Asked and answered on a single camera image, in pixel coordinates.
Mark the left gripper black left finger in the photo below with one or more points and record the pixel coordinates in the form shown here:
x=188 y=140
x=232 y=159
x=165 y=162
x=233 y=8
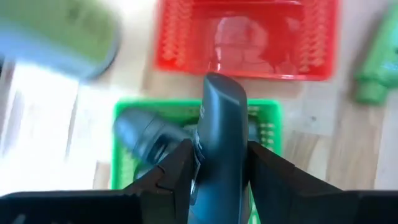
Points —
x=171 y=186

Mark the small green piece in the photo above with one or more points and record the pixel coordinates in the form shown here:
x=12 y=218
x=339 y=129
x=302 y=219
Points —
x=379 y=62

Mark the dark grey toiletry bottle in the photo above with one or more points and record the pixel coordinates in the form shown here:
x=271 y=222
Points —
x=222 y=140
x=143 y=133

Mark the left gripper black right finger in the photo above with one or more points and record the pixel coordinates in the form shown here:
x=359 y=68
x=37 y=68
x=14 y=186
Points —
x=286 y=193

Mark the green plastic basket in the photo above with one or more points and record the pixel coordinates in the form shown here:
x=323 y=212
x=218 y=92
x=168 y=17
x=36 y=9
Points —
x=270 y=109

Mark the white-lidded green wipes canister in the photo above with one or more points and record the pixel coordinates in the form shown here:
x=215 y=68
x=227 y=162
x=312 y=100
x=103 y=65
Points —
x=62 y=34

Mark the red plastic basket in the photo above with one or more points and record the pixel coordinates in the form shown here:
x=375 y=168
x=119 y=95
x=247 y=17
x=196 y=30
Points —
x=186 y=37

